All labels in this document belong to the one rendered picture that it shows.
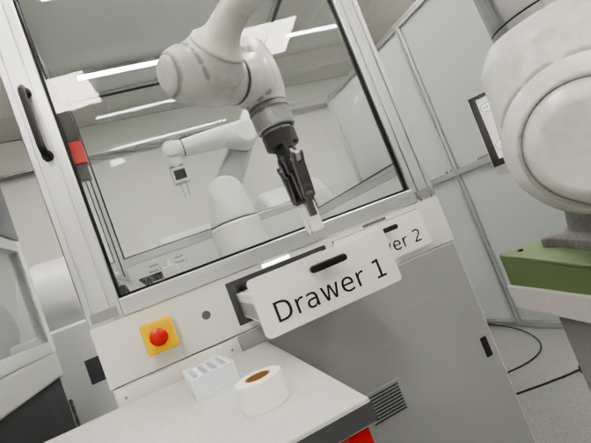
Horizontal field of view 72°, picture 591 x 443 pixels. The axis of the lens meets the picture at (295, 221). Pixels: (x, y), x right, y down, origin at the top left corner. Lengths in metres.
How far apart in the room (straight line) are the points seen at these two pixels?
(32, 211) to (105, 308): 3.41
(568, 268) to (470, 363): 0.76
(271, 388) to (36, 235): 3.91
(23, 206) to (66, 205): 3.35
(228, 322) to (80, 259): 0.38
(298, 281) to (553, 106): 0.50
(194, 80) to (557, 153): 0.57
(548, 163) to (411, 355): 0.91
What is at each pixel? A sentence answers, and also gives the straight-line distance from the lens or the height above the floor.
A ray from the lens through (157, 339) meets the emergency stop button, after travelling 1.00.
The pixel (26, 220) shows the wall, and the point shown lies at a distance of 4.43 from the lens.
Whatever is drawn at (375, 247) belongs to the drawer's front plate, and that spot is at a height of 0.90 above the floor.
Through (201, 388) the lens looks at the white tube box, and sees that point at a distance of 0.81.
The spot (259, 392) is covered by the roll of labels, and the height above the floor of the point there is 0.79.
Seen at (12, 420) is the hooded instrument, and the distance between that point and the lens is 1.59.
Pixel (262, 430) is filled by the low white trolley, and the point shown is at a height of 0.76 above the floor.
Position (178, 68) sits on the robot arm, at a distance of 0.77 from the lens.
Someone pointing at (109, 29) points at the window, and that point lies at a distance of 1.30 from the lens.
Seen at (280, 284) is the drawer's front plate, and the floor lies 0.90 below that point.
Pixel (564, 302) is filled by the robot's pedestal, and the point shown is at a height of 0.75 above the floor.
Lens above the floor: 0.96
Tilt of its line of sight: 3 degrees up
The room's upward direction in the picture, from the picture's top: 21 degrees counter-clockwise
